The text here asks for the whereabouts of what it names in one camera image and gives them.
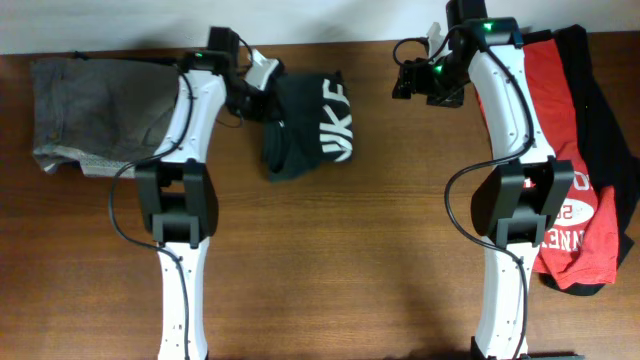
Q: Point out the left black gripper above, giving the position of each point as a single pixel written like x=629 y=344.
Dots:
x=262 y=110

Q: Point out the dark green Nike t-shirt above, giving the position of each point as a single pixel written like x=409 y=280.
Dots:
x=309 y=123

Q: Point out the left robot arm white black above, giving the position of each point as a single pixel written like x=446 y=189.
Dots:
x=178 y=201

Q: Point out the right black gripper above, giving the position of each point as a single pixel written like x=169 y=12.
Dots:
x=412 y=78

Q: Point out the red soccer t-shirt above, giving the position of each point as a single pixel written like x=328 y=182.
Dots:
x=575 y=200

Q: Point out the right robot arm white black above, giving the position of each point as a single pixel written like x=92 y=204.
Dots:
x=519 y=200

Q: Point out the folded grey shorts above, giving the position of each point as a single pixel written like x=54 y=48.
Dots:
x=100 y=113

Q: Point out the black garment under red shirt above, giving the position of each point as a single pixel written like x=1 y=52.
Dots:
x=600 y=139

